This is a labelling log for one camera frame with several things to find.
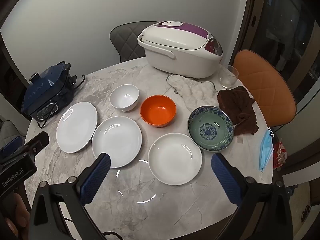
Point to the deep white plate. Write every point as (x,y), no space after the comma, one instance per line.
(175,160)

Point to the white towel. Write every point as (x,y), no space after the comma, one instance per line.
(192,90)

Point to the red snack packet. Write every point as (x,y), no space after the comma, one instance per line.
(278,155)

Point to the brown cloth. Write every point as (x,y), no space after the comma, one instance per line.
(240,107)

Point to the white bowl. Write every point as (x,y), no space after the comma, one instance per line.
(124,97)

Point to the dark blue electric cooker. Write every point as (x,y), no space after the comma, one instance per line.
(47,90)

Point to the grey quilted chair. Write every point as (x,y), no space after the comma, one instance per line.
(126,41)

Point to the blue face mask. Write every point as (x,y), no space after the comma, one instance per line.
(266,150)

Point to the orange bowl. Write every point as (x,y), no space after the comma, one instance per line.
(158,111)

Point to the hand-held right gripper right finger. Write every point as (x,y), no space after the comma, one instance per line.
(225,177)

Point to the white purple rice cooker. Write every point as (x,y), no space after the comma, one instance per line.
(180,47)

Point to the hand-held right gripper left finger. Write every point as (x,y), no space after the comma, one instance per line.
(96,177)

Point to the person's left hand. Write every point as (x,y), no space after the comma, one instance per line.
(18,217)

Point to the blue green patterned bowl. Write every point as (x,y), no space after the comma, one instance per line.
(210,130)

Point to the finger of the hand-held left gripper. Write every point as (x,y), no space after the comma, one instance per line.
(11,143)
(37,140)

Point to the clear drinking glass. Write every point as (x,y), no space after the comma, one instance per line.
(228,76)

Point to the orange quilted chair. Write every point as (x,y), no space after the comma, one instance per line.
(265,85)

